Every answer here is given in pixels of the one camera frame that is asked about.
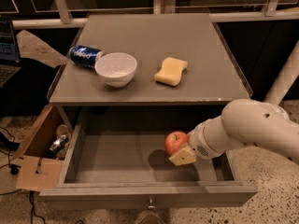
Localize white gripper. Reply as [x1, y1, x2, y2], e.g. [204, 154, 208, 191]
[169, 122, 223, 166]

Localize red apple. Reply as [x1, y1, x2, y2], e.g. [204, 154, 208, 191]
[164, 131, 189, 155]

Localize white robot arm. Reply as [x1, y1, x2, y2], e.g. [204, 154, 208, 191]
[164, 42, 299, 166]

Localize metal drawer knob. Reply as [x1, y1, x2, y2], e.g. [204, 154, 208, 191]
[147, 198, 156, 211]

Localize open grey top drawer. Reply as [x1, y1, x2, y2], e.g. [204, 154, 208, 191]
[40, 109, 257, 209]

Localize grey cabinet with top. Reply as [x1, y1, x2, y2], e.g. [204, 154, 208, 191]
[50, 13, 252, 119]

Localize yellow sponge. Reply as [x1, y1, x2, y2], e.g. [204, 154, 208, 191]
[154, 57, 188, 87]

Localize white bowl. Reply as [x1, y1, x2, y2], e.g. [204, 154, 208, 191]
[94, 52, 137, 88]

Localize small items in box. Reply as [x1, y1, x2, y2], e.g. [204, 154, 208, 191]
[47, 124, 71, 159]

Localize blue soda can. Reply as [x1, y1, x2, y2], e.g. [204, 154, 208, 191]
[69, 45, 104, 68]

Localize cardboard box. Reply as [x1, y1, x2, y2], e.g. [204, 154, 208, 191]
[12, 105, 65, 191]

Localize brown cardboard sheet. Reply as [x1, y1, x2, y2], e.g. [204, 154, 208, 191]
[16, 30, 67, 68]

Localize laptop computer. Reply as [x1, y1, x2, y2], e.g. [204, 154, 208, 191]
[0, 17, 21, 87]

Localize metal railing frame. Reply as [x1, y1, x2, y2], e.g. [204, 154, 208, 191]
[0, 0, 299, 29]

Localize black cable on floor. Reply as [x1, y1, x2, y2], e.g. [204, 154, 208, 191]
[0, 126, 48, 224]

